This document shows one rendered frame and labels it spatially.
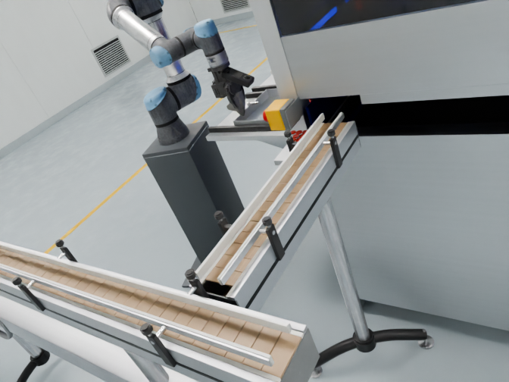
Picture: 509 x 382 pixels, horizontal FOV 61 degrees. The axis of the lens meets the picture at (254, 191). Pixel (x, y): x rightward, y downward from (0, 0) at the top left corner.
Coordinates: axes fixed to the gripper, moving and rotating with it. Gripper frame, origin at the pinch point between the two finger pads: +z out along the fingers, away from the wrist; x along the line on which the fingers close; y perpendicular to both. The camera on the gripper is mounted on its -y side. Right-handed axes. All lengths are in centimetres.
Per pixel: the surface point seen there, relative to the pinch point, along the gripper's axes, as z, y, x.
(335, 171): 4, -50, 31
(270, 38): -28.9, -30.8, 12.5
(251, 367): 0, -61, 93
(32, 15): -51, 492, -238
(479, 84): -8, -83, 13
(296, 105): -8.4, -33.9, 15.3
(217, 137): 4.0, 7.6, 11.1
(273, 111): -10.4, -29.9, 21.7
